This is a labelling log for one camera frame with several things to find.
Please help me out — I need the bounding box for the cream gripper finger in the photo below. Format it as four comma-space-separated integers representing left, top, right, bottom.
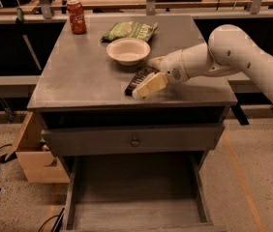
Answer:
147, 56, 164, 70
132, 72, 168, 100

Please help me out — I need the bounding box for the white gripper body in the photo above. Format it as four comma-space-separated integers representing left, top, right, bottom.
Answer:
159, 50, 189, 84

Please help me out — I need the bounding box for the black rxbar chocolate bar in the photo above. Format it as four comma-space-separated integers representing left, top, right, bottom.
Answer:
125, 67, 158, 97

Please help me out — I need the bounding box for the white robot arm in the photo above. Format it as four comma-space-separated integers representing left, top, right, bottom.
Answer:
147, 25, 273, 232

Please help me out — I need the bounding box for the grey top drawer with knob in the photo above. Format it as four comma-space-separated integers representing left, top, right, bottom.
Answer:
42, 123, 224, 157

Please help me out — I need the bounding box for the grey wooden drawer cabinet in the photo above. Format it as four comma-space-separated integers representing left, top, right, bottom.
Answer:
26, 14, 238, 176

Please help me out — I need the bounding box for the open grey middle drawer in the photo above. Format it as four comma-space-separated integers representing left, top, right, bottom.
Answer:
62, 153, 227, 232

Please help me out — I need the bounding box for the white paper bowl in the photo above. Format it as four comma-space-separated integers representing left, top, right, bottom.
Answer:
106, 38, 150, 66

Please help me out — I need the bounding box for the green chip bag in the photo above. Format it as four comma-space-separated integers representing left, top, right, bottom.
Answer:
101, 21, 158, 43

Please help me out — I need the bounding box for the red soda can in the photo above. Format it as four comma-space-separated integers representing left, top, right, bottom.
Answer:
67, 0, 87, 34

